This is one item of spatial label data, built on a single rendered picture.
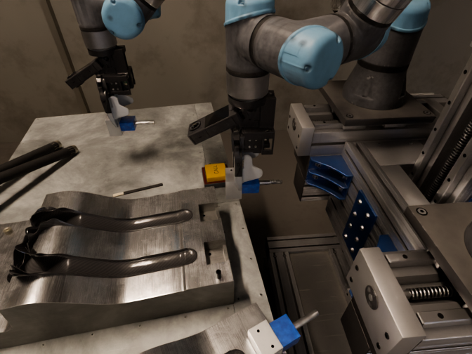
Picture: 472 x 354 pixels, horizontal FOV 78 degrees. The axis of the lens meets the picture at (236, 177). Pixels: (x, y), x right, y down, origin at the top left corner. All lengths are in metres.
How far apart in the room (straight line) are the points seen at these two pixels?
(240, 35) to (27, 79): 2.32
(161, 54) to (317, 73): 1.97
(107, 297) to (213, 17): 1.92
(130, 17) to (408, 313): 0.65
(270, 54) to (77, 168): 0.77
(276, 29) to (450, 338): 0.46
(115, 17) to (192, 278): 0.50
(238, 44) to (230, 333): 0.47
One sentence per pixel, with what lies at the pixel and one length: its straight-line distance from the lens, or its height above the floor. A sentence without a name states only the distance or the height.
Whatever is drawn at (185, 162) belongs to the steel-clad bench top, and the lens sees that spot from 0.96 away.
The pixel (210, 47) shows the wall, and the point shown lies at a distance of 2.27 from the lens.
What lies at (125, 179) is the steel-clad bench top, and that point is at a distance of 0.94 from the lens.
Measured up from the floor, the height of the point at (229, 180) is 0.96.
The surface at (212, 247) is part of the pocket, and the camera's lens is 0.63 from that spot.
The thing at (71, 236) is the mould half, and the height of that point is 0.93.
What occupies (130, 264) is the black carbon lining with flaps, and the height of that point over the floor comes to 0.88.
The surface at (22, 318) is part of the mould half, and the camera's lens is 0.64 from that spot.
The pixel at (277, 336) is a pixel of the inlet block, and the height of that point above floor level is 0.87.
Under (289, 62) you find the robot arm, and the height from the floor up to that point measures 1.25.
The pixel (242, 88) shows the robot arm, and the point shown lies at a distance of 0.51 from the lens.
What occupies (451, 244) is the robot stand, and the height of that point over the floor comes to 1.04.
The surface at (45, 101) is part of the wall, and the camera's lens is 2.73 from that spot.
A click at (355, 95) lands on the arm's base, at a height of 1.06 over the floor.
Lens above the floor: 1.38
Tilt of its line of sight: 41 degrees down
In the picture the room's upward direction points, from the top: straight up
